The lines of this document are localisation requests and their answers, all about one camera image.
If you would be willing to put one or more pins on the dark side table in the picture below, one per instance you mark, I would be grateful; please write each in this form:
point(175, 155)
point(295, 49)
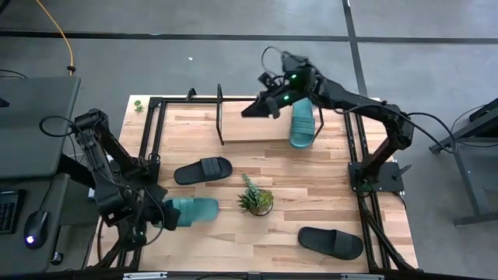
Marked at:
point(468, 183)

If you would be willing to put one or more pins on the grey desk panel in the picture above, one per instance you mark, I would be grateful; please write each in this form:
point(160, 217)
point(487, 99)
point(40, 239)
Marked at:
point(31, 124)

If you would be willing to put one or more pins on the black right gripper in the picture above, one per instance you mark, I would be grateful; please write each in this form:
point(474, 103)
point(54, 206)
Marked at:
point(290, 95)

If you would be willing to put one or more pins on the black keyboard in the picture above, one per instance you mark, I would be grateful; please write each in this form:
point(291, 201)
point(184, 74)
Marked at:
point(7, 212)

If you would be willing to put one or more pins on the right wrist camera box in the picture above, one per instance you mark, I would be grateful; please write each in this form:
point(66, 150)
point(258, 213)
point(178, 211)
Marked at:
point(268, 79)

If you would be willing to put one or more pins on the black computer mouse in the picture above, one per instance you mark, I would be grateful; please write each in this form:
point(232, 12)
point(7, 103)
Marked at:
point(36, 229)

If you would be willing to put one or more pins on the dark grey desk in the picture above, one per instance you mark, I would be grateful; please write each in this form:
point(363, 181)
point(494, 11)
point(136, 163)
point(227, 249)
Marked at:
point(23, 260)

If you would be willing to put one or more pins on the black rubber slide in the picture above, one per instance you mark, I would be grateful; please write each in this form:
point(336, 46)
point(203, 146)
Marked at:
point(202, 170)
point(330, 243)

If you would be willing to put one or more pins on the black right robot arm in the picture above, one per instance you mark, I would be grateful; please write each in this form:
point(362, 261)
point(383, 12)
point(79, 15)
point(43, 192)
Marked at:
point(362, 103)

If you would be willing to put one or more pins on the silver metal bracket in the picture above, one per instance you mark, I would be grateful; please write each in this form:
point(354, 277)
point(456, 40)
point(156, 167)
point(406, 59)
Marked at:
point(362, 277)
point(144, 275)

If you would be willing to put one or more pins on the small green plant sprig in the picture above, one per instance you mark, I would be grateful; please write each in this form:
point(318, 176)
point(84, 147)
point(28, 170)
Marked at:
point(138, 106)

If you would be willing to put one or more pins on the teal rubber slide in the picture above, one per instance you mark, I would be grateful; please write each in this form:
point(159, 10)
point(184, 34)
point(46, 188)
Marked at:
point(302, 124)
point(198, 210)

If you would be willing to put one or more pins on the black round knob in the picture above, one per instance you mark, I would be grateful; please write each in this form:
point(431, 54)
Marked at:
point(57, 257)

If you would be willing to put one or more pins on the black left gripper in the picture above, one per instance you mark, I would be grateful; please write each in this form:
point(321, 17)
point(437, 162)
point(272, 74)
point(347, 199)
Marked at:
point(149, 212)

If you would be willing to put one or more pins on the black aluminium table frame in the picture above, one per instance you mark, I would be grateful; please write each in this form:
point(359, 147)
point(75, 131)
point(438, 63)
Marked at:
point(186, 100)

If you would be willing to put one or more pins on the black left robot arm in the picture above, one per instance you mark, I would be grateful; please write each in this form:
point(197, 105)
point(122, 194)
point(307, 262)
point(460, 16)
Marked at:
point(97, 155)

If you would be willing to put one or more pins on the potted succulent plant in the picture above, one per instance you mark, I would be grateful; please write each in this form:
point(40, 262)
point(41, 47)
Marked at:
point(254, 198)

